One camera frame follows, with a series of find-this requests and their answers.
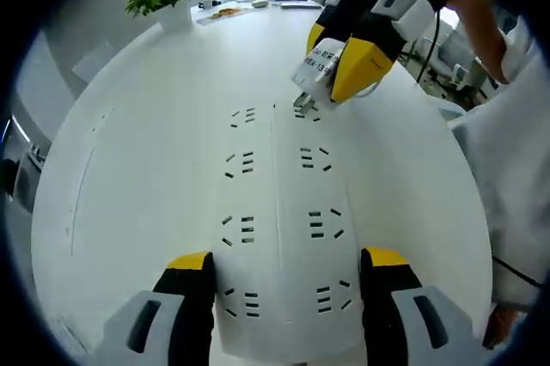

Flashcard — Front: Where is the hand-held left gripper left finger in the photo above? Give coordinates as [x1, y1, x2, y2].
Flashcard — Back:
[92, 250, 215, 366]

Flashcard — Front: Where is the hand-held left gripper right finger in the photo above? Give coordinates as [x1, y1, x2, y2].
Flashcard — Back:
[359, 247, 480, 366]

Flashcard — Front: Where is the white charger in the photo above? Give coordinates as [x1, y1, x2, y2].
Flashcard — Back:
[290, 38, 345, 116]

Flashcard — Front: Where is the white power strip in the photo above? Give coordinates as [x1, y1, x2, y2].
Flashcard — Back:
[213, 97, 366, 363]

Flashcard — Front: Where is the yellow snack packet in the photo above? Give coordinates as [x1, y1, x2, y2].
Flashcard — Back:
[209, 7, 240, 20]

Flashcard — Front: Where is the white plant pot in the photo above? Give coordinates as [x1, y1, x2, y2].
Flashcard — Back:
[157, 0, 193, 32]

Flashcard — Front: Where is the person in white clothing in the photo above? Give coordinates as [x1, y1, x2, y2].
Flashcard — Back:
[446, 13, 550, 324]

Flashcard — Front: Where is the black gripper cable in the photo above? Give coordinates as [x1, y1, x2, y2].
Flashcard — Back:
[415, 7, 443, 83]

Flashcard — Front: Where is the thin black cable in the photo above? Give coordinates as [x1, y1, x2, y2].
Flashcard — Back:
[492, 256, 545, 288]

